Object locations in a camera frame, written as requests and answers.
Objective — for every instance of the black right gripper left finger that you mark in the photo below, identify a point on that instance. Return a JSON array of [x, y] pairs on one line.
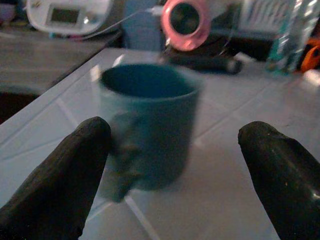
[[57, 180]]

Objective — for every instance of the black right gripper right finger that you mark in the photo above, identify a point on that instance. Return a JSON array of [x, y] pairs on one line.
[[282, 170]]

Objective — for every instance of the blue ceramic mug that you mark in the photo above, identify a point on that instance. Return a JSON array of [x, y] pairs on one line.
[[147, 130]]

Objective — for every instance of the orange plastic object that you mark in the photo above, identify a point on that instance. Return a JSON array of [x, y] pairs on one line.
[[311, 56]]

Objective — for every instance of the dark countertop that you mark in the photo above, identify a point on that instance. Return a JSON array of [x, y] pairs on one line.
[[42, 60]]

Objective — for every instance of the black cylindrical object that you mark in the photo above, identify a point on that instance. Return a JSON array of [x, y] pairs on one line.
[[207, 63]]

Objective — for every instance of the clear plastic packaging bag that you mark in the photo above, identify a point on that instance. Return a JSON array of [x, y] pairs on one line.
[[291, 35]]

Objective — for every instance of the white rice cooker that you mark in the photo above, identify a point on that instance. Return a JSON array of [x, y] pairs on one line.
[[70, 16]]

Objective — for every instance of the pink round container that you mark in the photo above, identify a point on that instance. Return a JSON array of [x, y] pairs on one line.
[[186, 23]]

